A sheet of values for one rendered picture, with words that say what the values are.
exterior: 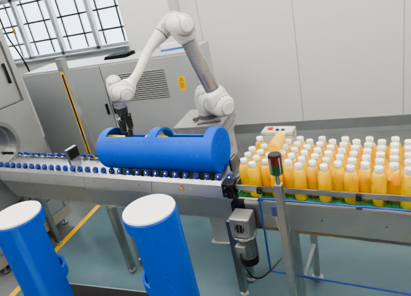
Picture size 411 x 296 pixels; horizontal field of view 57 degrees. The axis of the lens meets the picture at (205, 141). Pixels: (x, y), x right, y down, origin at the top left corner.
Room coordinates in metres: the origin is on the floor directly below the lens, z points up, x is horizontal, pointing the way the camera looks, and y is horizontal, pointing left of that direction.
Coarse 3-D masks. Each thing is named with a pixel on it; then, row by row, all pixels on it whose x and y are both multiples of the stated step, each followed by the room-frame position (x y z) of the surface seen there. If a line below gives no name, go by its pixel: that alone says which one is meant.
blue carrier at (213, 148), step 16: (112, 128) 2.52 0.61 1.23; (160, 128) 2.32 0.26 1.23; (208, 128) 2.14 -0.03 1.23; (224, 128) 2.19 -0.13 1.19; (112, 144) 2.38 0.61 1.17; (128, 144) 2.31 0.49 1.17; (144, 144) 2.25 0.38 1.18; (160, 144) 2.19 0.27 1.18; (176, 144) 2.13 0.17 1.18; (192, 144) 2.08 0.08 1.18; (208, 144) 2.03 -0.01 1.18; (224, 144) 2.16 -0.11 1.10; (112, 160) 2.37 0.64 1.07; (128, 160) 2.30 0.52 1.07; (144, 160) 2.23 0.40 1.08; (160, 160) 2.17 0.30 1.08; (176, 160) 2.11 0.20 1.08; (192, 160) 2.05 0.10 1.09; (208, 160) 2.00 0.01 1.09; (224, 160) 2.12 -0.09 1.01
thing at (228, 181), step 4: (224, 180) 1.89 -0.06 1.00; (228, 180) 1.88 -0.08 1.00; (232, 180) 1.87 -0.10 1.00; (236, 180) 1.89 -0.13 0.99; (224, 184) 1.86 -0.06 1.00; (228, 184) 1.85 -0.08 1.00; (232, 184) 1.84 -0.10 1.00; (224, 188) 1.85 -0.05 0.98; (228, 188) 1.83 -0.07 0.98; (232, 188) 1.84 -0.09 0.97; (224, 192) 1.86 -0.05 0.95; (228, 192) 1.84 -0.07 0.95; (232, 192) 1.84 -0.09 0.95; (236, 192) 1.86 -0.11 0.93; (224, 196) 1.86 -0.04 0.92; (228, 196) 1.84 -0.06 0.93; (232, 196) 1.84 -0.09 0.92; (236, 196) 1.85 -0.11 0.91
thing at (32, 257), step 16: (32, 224) 1.87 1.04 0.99; (0, 240) 1.83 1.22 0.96; (16, 240) 1.81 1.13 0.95; (32, 240) 1.84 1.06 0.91; (48, 240) 1.91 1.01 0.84; (16, 256) 1.81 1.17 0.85; (32, 256) 1.82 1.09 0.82; (48, 256) 1.87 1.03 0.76; (16, 272) 1.83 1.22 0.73; (32, 272) 1.81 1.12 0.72; (48, 272) 1.85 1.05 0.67; (64, 272) 1.93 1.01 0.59; (32, 288) 1.81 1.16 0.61; (48, 288) 1.83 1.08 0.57; (64, 288) 1.88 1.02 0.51
